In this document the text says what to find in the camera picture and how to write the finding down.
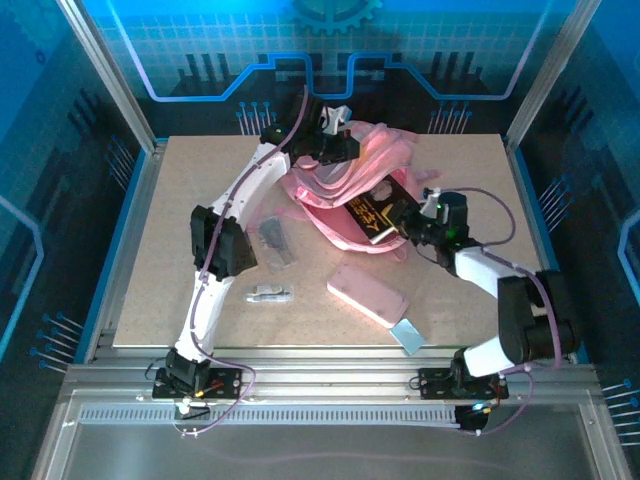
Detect clear bag of dark supplies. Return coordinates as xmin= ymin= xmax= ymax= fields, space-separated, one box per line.
xmin=257 ymin=214 xmax=301 ymax=274

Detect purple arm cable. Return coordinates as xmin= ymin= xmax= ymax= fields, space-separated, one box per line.
xmin=172 ymin=84 xmax=309 ymax=439
xmin=439 ymin=185 xmax=564 ymax=439

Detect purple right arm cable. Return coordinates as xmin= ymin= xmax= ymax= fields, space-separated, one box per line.
xmin=439 ymin=185 xmax=564 ymax=439

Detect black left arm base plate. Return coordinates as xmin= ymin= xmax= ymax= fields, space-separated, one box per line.
xmin=152 ymin=367 xmax=244 ymax=401

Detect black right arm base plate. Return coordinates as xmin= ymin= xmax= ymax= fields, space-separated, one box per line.
xmin=418 ymin=367 xmax=510 ymax=401

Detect pink backpack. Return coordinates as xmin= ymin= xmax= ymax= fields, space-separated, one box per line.
xmin=279 ymin=119 xmax=444 ymax=261

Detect aluminium front beam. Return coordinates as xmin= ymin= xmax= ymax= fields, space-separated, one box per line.
xmin=64 ymin=347 xmax=599 ymax=401

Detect grey metal front tray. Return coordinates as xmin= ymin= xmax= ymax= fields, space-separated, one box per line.
xmin=29 ymin=389 xmax=634 ymax=480

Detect slotted grey cable duct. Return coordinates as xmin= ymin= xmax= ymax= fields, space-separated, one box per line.
xmin=77 ymin=405 xmax=464 ymax=427

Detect pink pencil case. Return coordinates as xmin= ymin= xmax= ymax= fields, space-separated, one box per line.
xmin=327 ymin=263 xmax=411 ymax=329

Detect light blue card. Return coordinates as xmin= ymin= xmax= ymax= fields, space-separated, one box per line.
xmin=389 ymin=315 xmax=429 ymax=357

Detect aluminium table side rail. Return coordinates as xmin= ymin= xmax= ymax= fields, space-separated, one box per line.
xmin=504 ymin=142 xmax=591 ymax=364
xmin=82 ymin=139 xmax=169 ymax=364

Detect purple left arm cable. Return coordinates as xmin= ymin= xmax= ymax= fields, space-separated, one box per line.
xmin=172 ymin=84 xmax=309 ymax=439

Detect small clear packet white item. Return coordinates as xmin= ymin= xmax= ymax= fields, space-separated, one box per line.
xmin=243 ymin=283 xmax=295 ymax=304

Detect aluminium frame post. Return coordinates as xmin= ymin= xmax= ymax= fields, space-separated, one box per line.
xmin=504 ymin=0 xmax=604 ymax=151
xmin=57 ymin=0 xmax=169 ymax=154

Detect small black connector box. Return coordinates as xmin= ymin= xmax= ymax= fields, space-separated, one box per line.
xmin=453 ymin=403 xmax=490 ymax=435

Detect black book with gold print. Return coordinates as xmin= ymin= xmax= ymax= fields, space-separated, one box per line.
xmin=344 ymin=179 xmax=419 ymax=246

